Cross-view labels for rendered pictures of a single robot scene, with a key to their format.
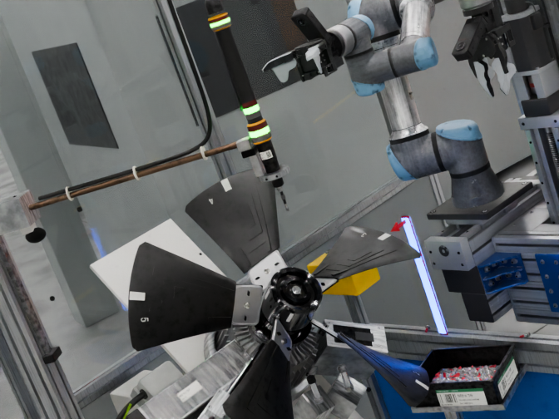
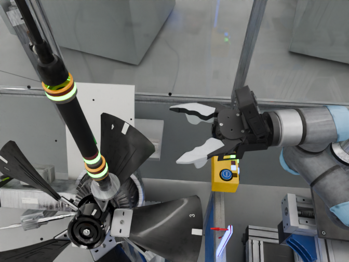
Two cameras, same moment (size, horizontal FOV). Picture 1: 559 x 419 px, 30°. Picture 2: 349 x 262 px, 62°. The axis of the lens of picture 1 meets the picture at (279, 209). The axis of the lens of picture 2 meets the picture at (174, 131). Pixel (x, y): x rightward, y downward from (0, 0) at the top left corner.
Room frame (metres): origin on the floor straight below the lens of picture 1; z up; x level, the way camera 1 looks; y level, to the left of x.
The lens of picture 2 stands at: (2.12, -0.35, 2.12)
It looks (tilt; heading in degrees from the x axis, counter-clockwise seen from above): 55 degrees down; 44
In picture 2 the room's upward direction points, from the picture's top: straight up
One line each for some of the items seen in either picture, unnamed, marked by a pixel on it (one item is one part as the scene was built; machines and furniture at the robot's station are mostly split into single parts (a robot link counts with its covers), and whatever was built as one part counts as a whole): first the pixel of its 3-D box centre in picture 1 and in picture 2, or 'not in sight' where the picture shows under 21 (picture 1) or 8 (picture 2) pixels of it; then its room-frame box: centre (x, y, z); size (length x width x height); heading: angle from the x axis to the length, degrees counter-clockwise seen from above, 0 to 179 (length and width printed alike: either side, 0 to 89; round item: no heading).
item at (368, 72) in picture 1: (371, 70); (306, 156); (2.57, -0.33, 1.54); 0.11 x 0.08 x 0.11; 71
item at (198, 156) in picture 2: (316, 61); (200, 158); (2.35, -0.19, 1.64); 0.09 x 0.03 x 0.06; 169
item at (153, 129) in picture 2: not in sight; (128, 138); (2.57, 0.42, 0.84); 0.36 x 0.24 x 0.03; 130
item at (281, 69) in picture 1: (280, 70); (192, 116); (2.42, -0.11, 1.64); 0.09 x 0.03 x 0.06; 110
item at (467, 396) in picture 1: (464, 377); not in sight; (2.21, -0.27, 0.84); 0.22 x 0.17 x 0.07; 54
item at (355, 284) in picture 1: (343, 273); (224, 170); (2.68, -0.11, 1.02); 0.16 x 0.10 x 0.11; 40
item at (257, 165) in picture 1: (263, 156); (100, 175); (2.22, -0.01, 1.50); 0.09 x 0.07 x 0.10; 75
